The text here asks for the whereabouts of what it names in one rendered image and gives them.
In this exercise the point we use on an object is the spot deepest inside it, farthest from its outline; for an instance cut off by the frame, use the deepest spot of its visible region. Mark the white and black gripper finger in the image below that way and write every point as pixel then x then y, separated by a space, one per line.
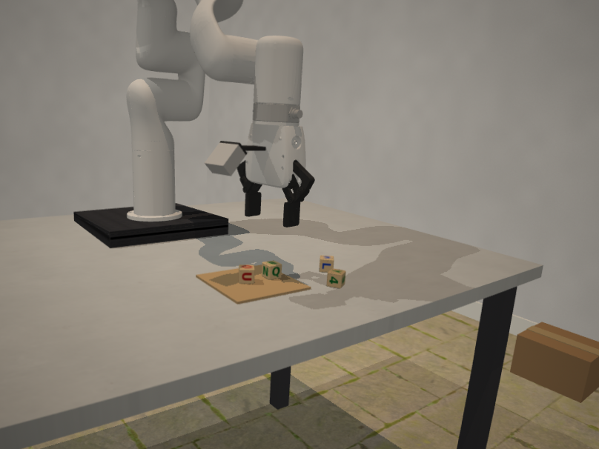
pixel 291 214
pixel 252 196

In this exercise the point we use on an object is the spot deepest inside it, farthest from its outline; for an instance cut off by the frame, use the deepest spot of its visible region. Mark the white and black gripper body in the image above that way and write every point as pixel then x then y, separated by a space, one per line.
pixel 284 142

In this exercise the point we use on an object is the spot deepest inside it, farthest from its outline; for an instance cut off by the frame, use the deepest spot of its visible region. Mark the brown flat mat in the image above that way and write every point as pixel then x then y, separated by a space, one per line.
pixel 227 283

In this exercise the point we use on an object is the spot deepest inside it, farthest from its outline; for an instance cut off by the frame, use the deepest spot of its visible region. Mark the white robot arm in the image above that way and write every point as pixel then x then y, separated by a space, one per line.
pixel 160 47

